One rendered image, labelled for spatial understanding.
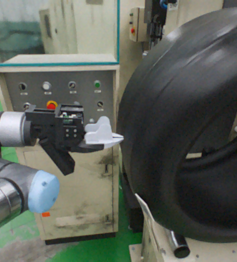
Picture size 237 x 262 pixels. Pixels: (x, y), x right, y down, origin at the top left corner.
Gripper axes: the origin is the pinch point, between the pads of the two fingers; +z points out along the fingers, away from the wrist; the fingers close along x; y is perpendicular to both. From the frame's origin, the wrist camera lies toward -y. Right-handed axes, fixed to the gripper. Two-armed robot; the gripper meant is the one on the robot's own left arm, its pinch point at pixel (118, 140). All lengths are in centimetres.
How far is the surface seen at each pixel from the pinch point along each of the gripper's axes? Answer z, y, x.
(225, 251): 38, -35, -7
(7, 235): -62, -128, 64
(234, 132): 64, -16, 37
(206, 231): 21.9, -16.7, -12.6
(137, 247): 34, -116, 42
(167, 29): 19.1, 24.0, 34.9
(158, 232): 16.3, -31.4, -2.8
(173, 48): 8.6, 21.2, 1.1
